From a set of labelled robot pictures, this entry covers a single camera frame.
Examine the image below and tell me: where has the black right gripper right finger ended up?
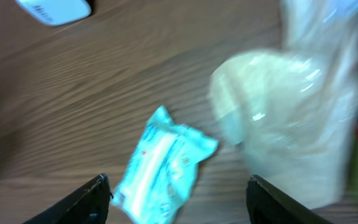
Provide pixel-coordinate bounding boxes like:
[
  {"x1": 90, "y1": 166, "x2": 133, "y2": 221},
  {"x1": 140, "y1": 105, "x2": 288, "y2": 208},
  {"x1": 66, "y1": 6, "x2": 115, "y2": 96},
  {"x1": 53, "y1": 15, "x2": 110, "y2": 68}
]
[{"x1": 246, "y1": 175, "x2": 332, "y2": 224}]

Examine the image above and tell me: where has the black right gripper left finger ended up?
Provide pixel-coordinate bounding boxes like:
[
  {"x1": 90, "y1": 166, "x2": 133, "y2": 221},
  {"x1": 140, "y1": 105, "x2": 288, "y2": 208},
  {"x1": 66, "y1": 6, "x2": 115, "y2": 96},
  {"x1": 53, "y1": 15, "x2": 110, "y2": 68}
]
[{"x1": 24, "y1": 174, "x2": 111, "y2": 224}]

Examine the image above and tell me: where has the teal snack packet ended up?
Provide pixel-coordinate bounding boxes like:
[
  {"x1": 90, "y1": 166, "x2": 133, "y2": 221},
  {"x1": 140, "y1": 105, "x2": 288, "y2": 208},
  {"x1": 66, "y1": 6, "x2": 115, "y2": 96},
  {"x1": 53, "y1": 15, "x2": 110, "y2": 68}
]
[{"x1": 111, "y1": 106, "x2": 218, "y2": 224}]

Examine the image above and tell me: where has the beige paper bag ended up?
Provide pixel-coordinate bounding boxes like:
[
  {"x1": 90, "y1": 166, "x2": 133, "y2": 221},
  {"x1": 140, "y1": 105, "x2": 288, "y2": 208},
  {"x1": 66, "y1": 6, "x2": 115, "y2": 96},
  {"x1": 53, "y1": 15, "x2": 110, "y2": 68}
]
[{"x1": 209, "y1": 0, "x2": 358, "y2": 209}]

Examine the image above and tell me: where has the white barcode scanner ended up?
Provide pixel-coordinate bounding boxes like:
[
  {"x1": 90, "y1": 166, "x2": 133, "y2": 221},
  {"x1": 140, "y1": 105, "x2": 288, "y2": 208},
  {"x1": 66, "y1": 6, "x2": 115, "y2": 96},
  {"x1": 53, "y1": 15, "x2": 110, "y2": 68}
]
[{"x1": 15, "y1": 0, "x2": 91, "y2": 26}]

